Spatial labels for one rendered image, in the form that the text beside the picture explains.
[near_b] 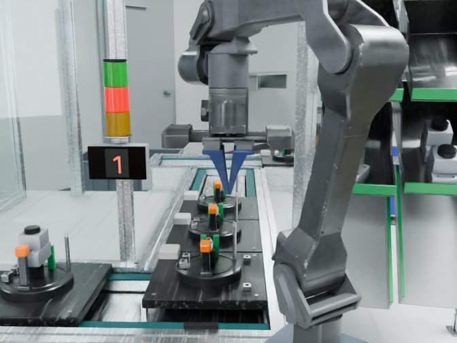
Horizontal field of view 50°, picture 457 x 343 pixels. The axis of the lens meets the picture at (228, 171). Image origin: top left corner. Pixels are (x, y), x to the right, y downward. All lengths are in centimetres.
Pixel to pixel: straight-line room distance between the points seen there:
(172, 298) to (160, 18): 543
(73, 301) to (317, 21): 71
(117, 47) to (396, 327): 83
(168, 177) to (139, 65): 391
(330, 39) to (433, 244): 61
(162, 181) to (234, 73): 152
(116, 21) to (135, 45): 488
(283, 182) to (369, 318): 109
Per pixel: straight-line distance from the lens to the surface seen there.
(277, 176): 214
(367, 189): 87
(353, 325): 114
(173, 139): 69
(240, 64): 69
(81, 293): 103
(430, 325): 119
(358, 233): 98
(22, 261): 101
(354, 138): 53
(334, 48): 49
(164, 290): 101
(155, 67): 616
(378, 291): 95
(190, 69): 75
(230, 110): 68
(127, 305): 109
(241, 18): 65
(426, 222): 104
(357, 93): 49
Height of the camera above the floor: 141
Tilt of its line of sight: 13 degrees down
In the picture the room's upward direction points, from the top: straight up
